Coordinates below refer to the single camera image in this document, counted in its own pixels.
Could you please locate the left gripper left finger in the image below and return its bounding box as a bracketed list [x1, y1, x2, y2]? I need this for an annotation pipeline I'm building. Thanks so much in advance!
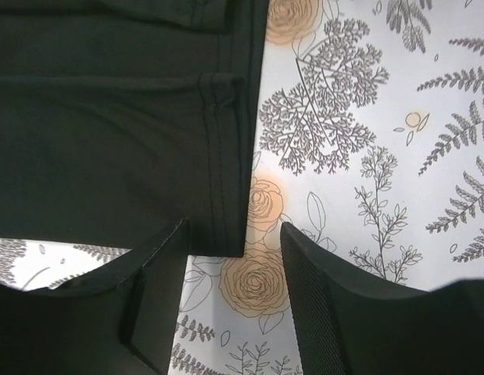
[0, 220, 190, 374]

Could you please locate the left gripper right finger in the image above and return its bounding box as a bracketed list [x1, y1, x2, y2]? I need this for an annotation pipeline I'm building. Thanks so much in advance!
[280, 223, 484, 375]

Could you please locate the black t shirt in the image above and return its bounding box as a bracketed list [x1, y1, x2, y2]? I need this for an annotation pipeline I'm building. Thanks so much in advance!
[0, 1, 268, 257]

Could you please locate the floral table mat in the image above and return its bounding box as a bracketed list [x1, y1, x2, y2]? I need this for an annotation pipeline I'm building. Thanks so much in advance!
[0, 1, 484, 374]

